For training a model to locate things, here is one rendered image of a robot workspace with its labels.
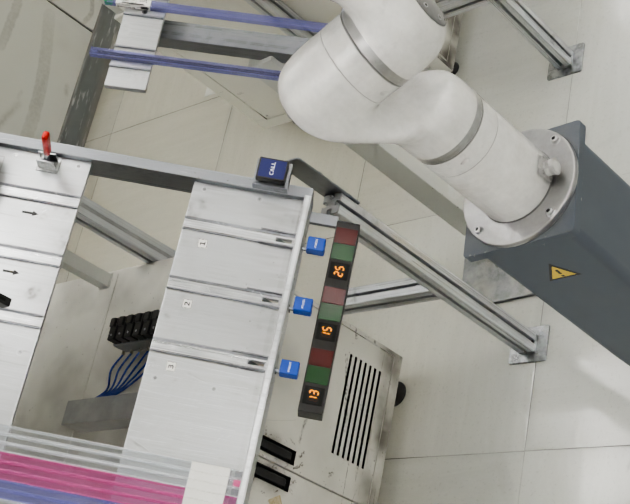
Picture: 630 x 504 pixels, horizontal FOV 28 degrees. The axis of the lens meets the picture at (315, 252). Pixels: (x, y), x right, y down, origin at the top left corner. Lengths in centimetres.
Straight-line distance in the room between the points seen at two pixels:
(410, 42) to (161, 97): 262
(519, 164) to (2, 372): 87
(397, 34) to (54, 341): 137
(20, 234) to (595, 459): 114
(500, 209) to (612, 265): 20
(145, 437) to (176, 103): 219
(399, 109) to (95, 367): 110
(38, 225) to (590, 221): 90
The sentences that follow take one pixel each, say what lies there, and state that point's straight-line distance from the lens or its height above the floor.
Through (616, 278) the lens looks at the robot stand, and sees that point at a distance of 190.
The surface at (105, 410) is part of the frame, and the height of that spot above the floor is 66.
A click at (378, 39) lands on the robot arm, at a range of 154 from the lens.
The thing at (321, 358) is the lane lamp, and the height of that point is 66.
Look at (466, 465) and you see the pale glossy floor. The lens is 262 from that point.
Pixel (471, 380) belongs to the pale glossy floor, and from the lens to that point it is 269.
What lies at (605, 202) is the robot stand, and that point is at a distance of 188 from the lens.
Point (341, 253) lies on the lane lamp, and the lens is 208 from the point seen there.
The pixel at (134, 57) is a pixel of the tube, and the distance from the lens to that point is 215.
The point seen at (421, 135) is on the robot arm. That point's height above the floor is 95.
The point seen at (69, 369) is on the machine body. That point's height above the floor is 62.
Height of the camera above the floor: 199
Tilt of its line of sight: 39 degrees down
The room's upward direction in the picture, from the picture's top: 56 degrees counter-clockwise
